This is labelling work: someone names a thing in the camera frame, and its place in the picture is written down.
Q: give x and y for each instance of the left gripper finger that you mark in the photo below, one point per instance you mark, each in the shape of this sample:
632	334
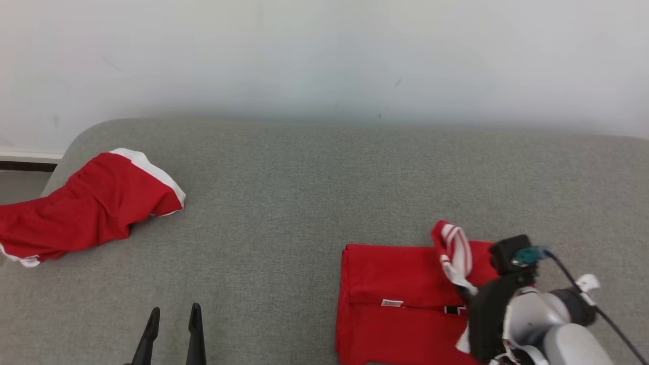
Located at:
196	334
147	339

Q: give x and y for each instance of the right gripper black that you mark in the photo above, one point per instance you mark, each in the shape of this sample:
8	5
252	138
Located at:
489	314

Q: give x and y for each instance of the red jersey white trim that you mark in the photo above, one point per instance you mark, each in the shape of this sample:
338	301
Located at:
400	284

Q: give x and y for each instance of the red shorts white stripe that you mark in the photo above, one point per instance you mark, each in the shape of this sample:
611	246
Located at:
96	203

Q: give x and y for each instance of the grey fabric sofa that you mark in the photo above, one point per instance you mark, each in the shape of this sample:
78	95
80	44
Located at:
304	203

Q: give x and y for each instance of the black and white baseboard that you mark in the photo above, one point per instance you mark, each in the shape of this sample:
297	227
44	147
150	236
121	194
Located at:
28	161

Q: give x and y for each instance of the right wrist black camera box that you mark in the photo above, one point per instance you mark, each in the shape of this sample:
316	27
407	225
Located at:
507	253

